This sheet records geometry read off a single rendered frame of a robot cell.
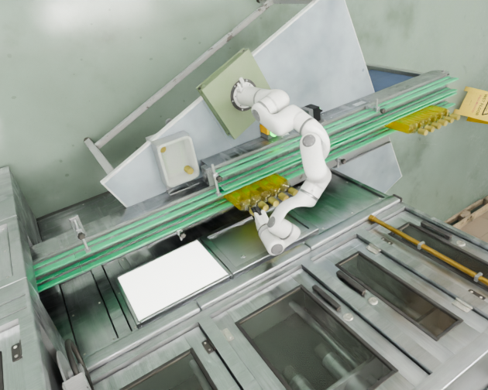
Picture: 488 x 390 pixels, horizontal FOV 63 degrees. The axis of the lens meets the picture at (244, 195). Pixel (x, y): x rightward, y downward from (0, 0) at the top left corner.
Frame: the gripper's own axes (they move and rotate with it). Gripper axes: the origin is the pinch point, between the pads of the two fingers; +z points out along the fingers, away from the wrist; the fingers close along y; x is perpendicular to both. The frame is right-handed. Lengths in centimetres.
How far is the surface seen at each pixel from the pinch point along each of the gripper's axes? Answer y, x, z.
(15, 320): 22, 86, -50
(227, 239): -12.8, 14.8, 4.4
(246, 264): -12.2, 11.4, -17.5
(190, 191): 5.8, 25.3, 26.2
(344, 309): -17, -16, -53
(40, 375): 22, 75, -74
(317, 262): -17.1, -18.0, -24.7
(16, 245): 22, 94, -9
